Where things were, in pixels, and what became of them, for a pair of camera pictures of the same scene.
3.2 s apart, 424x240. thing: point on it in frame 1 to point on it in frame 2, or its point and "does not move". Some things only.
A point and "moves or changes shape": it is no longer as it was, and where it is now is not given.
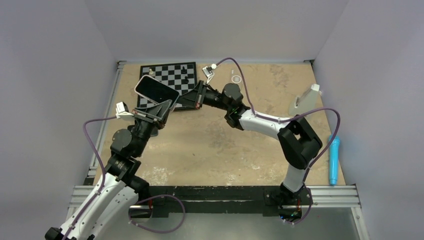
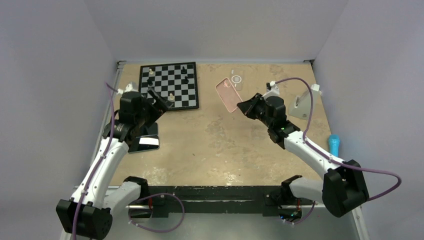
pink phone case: (156, 90) moves or changes shape
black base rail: (164, 200) does not move
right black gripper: (195, 98) to (247, 107)
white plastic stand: (308, 100) does not move
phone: (156, 89) moves or changes shape
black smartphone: (154, 132) does not move
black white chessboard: (179, 76) does not move
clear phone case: (236, 77) does not move
